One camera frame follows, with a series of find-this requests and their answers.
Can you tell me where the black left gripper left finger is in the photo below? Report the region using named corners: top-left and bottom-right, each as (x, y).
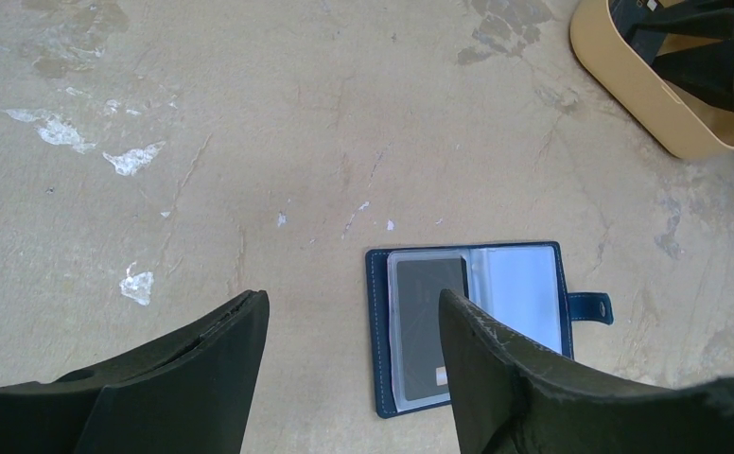
top-left (0, 290), bottom-right (270, 453)

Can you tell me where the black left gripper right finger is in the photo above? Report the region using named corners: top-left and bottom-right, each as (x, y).
top-left (439, 290), bottom-right (734, 453)

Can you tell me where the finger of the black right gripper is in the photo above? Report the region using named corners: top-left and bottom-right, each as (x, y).
top-left (652, 39), bottom-right (734, 113)
top-left (636, 0), bottom-right (734, 40)

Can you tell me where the navy blue card holder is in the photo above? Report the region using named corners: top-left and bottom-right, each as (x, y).
top-left (365, 241), bottom-right (614, 419)

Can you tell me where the black credit card stack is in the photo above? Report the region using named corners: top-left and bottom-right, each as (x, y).
top-left (608, 0), bottom-right (668, 65)

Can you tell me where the tan oval tray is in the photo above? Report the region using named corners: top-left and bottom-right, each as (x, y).
top-left (569, 0), bottom-right (734, 161)

